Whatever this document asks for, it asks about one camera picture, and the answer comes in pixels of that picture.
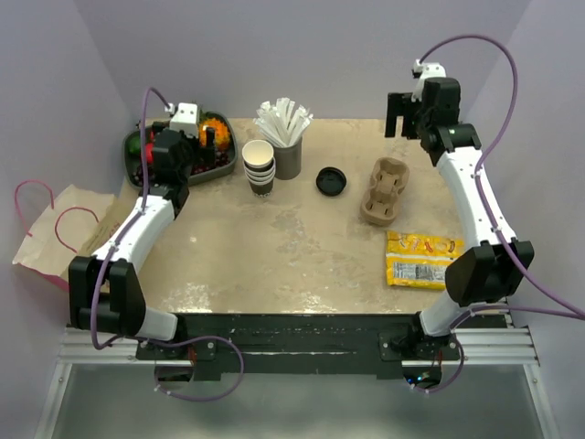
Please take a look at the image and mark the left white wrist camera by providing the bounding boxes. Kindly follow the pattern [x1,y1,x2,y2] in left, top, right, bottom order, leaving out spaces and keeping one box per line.
[165,102,199,137]

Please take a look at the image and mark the green lime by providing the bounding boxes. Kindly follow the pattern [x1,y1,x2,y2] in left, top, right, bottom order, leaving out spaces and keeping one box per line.
[127,136,141,156]

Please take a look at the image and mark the cardboard cup carrier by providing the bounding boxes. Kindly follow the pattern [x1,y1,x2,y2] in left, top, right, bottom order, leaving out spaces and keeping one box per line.
[359,157,410,227]

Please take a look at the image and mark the black plastic cup lid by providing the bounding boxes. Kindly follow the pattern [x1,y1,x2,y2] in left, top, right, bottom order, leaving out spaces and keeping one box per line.
[315,166,346,198]

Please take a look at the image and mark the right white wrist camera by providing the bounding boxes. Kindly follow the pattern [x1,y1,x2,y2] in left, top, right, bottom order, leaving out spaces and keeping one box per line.
[410,59,446,102]

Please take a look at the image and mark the yellow snack bag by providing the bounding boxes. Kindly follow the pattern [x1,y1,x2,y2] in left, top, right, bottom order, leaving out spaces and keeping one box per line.
[386,230,464,290]

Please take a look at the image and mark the orange spiky fruit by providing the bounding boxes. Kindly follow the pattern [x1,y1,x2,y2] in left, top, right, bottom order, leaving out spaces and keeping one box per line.
[199,117,231,151]

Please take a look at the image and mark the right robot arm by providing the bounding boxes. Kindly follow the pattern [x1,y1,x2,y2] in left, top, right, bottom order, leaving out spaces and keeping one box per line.
[385,77,534,359]

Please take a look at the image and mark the stack of paper cups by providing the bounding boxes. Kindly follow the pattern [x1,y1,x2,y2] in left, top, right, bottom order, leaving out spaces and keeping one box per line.
[241,140,276,198]

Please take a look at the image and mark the aluminium frame rail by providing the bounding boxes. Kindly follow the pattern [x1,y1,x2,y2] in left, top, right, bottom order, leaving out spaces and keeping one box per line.
[36,315,558,438]

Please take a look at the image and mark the grey straw holder cup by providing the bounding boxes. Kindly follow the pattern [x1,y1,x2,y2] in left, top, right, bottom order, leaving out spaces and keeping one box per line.
[273,138,303,180]

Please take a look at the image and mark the grey fruit tray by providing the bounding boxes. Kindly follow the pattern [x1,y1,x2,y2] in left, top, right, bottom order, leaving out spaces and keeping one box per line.
[122,112,239,190]

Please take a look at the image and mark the white wrapped straws bunch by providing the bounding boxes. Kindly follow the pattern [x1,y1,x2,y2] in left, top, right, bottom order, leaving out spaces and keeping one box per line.
[253,97,314,149]

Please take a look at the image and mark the brown paper bag pink handles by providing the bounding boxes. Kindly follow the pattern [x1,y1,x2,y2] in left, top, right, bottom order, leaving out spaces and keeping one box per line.
[12,179,132,292]

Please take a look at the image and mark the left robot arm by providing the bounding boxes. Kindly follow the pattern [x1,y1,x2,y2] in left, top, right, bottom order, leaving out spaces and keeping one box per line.
[68,126,198,359]

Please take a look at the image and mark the red apple lower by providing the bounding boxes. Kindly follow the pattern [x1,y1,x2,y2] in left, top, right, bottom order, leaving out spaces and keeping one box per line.
[144,143,154,165]

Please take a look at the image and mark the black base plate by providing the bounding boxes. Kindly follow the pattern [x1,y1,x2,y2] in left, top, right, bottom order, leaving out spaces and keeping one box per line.
[136,314,460,380]

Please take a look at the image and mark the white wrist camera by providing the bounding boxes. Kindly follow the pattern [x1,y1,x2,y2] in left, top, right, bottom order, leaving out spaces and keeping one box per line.
[165,102,199,137]
[410,59,446,102]

